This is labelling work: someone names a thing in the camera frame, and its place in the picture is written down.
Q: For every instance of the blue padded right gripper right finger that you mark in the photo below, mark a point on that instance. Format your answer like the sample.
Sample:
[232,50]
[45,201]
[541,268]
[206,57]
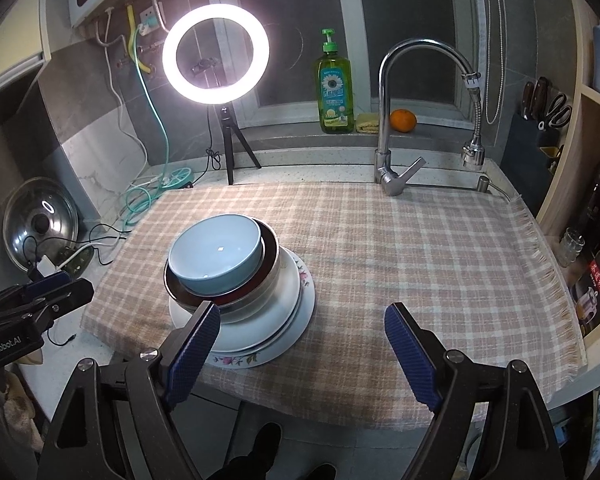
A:
[419,353]

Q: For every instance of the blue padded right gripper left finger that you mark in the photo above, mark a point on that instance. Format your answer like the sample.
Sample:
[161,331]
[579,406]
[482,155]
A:
[184,352]

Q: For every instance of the white plate with pink flowers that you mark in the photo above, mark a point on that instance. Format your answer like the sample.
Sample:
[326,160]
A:
[285,338]

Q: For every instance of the stainless steel bowl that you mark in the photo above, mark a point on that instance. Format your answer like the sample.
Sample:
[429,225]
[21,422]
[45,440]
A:
[242,302]

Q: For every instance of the white plate with leaf pattern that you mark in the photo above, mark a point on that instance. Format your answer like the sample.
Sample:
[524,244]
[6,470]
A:
[271,316]

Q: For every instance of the light blue ceramic bowl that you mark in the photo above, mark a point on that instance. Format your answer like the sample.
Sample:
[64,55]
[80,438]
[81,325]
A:
[217,255]

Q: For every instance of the white phone charger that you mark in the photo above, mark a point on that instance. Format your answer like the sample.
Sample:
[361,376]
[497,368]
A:
[43,269]

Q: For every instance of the steel pot lid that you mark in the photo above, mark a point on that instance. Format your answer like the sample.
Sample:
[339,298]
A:
[40,220]

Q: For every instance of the beige plaid tablecloth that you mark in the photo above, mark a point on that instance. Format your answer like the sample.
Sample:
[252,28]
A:
[473,268]

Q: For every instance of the teal round power strip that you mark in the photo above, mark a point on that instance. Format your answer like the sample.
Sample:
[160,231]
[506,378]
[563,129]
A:
[176,178]

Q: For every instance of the clear drinking glass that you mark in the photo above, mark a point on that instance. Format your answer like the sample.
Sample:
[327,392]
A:
[569,247]

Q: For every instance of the black mini tripod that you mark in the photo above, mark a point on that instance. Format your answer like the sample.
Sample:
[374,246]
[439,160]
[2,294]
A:
[230,130]

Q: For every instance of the orange fruit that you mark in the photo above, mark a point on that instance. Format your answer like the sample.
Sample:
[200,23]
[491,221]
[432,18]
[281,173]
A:
[403,121]

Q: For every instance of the green dish soap bottle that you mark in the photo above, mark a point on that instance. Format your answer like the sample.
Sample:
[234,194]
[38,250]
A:
[333,88]

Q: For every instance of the black handled scissors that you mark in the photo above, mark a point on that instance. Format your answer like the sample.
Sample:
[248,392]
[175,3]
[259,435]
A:
[558,114]

